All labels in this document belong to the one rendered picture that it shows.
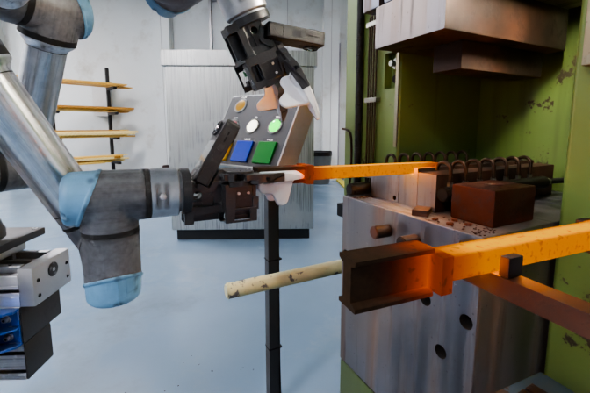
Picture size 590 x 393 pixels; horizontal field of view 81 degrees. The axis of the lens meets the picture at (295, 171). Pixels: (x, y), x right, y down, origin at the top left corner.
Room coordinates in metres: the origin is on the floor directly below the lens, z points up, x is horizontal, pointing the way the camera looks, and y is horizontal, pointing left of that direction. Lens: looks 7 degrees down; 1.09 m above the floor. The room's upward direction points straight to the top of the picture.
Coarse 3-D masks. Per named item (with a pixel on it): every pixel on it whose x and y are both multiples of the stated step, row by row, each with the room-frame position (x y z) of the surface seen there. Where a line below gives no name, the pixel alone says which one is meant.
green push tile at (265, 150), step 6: (258, 144) 1.09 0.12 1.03; (264, 144) 1.07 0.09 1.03; (270, 144) 1.06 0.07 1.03; (276, 144) 1.05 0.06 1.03; (258, 150) 1.07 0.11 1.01; (264, 150) 1.06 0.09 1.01; (270, 150) 1.04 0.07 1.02; (258, 156) 1.06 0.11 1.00; (264, 156) 1.05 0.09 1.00; (270, 156) 1.03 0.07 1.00; (252, 162) 1.07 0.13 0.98; (258, 162) 1.05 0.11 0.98; (264, 162) 1.03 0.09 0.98; (270, 162) 1.03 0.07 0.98
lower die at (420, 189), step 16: (384, 176) 0.81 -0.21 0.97; (400, 176) 0.76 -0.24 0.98; (416, 176) 0.72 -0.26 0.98; (432, 176) 0.68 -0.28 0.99; (448, 176) 0.69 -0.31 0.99; (496, 176) 0.76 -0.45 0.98; (512, 176) 0.79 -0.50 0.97; (384, 192) 0.81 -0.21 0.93; (400, 192) 0.76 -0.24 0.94; (416, 192) 0.72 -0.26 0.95; (432, 192) 0.68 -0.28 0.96; (544, 192) 0.85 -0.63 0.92; (432, 208) 0.68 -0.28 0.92; (448, 208) 0.69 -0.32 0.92
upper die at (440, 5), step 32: (416, 0) 0.74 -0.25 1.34; (448, 0) 0.68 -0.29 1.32; (480, 0) 0.72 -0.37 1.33; (512, 0) 0.76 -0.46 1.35; (384, 32) 0.82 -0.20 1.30; (416, 32) 0.74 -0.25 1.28; (448, 32) 0.71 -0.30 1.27; (480, 32) 0.72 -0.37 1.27; (512, 32) 0.77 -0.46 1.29; (544, 32) 0.82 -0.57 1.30
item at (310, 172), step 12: (264, 168) 0.58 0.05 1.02; (276, 168) 0.58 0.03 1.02; (288, 168) 0.60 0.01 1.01; (300, 168) 0.61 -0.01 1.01; (312, 168) 0.61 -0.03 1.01; (324, 168) 0.63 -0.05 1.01; (336, 168) 0.64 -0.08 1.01; (348, 168) 0.65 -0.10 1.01; (360, 168) 0.67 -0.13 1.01; (372, 168) 0.68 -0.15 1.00; (384, 168) 0.69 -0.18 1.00; (396, 168) 0.71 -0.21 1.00; (408, 168) 0.72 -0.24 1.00; (300, 180) 0.61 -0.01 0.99; (312, 180) 0.61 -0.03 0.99
